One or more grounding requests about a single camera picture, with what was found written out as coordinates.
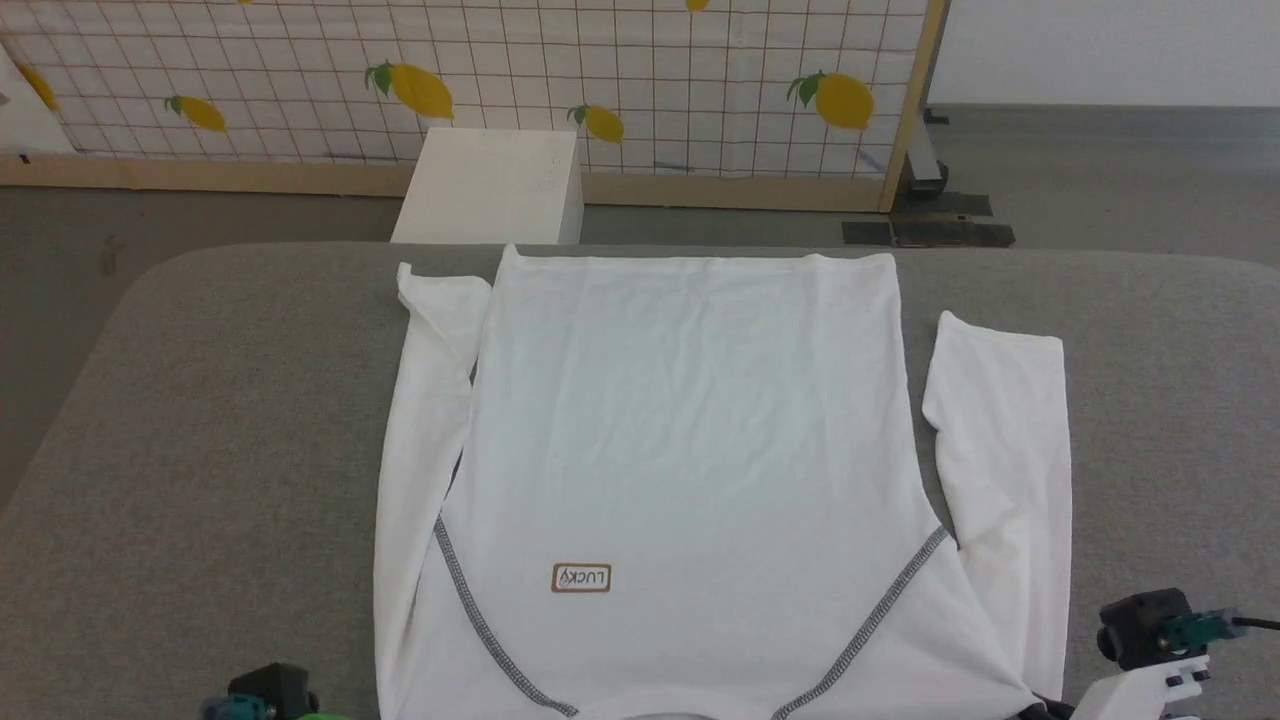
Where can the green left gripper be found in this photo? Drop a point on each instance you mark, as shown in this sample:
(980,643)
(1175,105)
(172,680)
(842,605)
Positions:
(325,716)

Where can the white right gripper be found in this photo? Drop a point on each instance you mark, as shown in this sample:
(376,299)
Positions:
(1140,690)

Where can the white long-sleeve shirt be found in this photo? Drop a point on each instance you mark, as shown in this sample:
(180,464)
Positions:
(700,420)

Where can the grey fabric sofa cushion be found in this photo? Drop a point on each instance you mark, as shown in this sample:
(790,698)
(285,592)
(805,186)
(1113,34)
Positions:
(200,450)

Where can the white rectangular box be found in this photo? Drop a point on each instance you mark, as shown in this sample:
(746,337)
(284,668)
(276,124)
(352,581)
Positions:
(490,185)

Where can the grey metal screen foot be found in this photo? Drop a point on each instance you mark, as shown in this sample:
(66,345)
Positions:
(925,165)

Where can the lemon-print grid partition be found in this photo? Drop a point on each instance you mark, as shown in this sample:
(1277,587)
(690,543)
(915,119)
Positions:
(700,192)

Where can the white panel behind screen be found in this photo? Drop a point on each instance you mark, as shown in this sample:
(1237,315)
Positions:
(25,130)

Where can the lemon print grid screen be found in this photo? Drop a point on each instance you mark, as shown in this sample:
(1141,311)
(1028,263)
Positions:
(650,60)

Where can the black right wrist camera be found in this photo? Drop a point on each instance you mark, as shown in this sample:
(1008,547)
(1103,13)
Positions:
(1145,630)

